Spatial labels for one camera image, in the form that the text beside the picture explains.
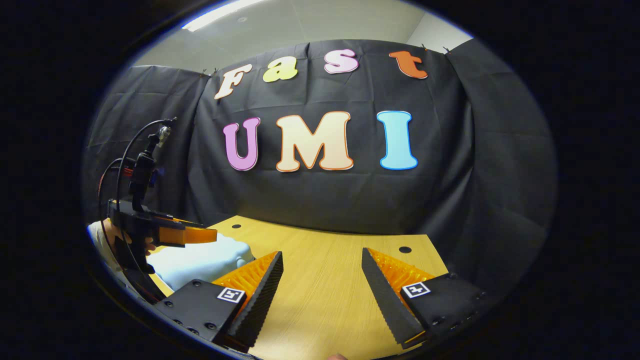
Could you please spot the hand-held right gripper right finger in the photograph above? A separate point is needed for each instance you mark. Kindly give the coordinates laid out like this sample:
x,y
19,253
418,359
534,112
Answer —
x,y
385,305

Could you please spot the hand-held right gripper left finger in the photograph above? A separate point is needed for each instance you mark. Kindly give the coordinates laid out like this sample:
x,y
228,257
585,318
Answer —
x,y
262,300

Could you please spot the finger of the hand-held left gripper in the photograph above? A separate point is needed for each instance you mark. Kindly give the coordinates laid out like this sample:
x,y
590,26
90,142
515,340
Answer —
x,y
190,234

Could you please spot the black backdrop cloth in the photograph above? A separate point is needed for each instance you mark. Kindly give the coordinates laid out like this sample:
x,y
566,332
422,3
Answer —
x,y
310,200

